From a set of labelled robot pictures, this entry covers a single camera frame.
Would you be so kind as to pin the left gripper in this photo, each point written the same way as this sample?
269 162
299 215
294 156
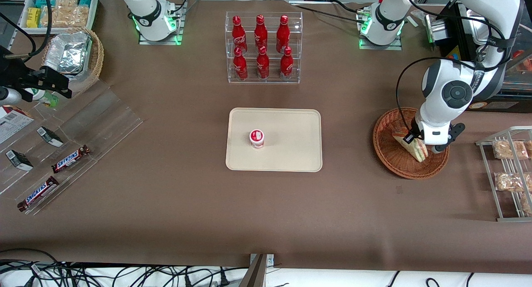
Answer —
415 133

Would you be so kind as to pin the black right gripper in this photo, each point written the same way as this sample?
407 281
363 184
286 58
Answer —
17 75

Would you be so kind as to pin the triangular sandwich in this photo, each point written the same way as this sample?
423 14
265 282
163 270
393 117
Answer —
415 150

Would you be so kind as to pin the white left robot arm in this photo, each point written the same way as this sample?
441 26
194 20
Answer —
449 91

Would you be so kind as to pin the brown wicker basket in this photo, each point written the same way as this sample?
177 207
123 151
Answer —
390 154

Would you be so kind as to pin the light wicker basket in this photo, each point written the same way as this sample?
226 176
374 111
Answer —
96 58

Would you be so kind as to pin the beige plastic tray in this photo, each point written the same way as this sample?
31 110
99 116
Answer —
291 145

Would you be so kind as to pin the green white drink bottle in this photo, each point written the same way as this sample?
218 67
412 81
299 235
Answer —
48 99

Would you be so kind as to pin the silver foil package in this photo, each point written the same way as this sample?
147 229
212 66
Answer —
66 52

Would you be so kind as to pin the small black white box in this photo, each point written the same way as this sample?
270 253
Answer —
18 160
50 136

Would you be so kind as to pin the clear acrylic stepped display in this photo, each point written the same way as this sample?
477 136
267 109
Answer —
104 120

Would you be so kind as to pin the red white paper carton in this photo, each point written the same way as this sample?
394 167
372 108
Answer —
12 124

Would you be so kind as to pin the clear bagged cracker pack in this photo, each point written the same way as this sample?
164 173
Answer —
68 16

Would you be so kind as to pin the Snickers chocolate bar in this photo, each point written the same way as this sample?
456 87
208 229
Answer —
38 194
70 159

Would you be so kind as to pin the yellow snack pack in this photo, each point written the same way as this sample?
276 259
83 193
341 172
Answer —
34 17

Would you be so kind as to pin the white plastic bin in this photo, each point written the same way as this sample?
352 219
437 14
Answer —
93 14

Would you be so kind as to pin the teal snack pack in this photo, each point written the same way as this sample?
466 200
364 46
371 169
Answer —
84 1
41 3

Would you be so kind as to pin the clear bagged pastry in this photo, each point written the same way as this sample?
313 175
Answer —
509 149
528 204
509 182

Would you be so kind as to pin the black food warmer cabinet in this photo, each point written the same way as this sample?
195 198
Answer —
457 29

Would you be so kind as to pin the red cola bottle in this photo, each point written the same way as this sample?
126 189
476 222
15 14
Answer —
283 35
240 66
262 65
260 34
286 66
237 35

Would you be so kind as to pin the clear acrylic bottle rack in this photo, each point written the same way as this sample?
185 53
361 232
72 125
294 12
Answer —
270 77

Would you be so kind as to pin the red white yogurt cup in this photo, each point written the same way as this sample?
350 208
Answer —
257 138

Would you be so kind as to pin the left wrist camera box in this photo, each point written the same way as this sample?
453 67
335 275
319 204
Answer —
455 131

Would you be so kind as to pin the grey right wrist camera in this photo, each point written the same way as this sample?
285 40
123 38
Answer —
8 96

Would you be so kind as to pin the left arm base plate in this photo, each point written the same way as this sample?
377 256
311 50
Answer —
380 47

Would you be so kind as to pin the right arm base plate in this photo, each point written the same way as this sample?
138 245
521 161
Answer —
178 33

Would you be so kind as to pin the grey metal bracket post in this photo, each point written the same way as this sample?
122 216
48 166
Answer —
257 272

